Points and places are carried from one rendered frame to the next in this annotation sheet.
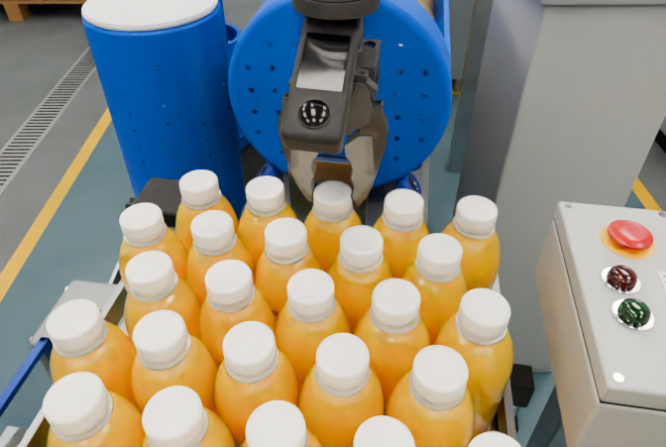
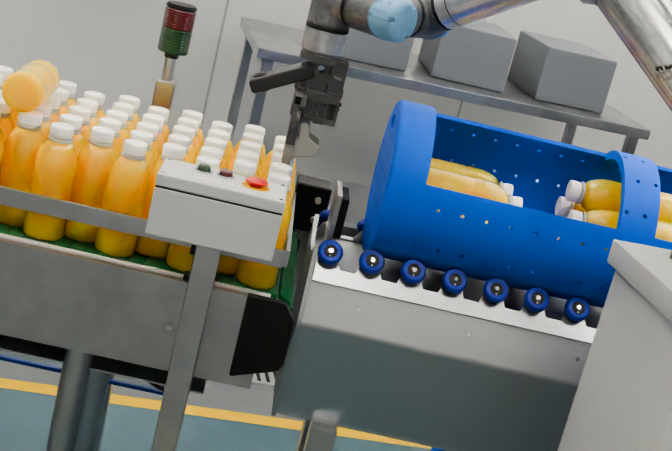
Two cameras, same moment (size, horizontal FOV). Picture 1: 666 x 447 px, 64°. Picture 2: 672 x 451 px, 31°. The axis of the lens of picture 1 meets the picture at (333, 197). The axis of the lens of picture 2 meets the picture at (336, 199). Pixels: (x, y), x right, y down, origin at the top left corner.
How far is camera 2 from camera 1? 207 cm
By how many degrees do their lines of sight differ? 71
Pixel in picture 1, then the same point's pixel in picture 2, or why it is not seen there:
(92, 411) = (153, 110)
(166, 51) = not seen: hidden behind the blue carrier
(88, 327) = (188, 113)
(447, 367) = (175, 147)
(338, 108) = (263, 76)
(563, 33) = (616, 307)
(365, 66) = (307, 89)
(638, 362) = (177, 164)
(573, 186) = not seen: outside the picture
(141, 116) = not seen: hidden behind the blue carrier
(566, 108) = (599, 408)
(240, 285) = (213, 132)
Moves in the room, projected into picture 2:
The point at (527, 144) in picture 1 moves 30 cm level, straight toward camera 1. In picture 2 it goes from (571, 437) to (394, 379)
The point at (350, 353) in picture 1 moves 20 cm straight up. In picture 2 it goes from (180, 138) to (204, 25)
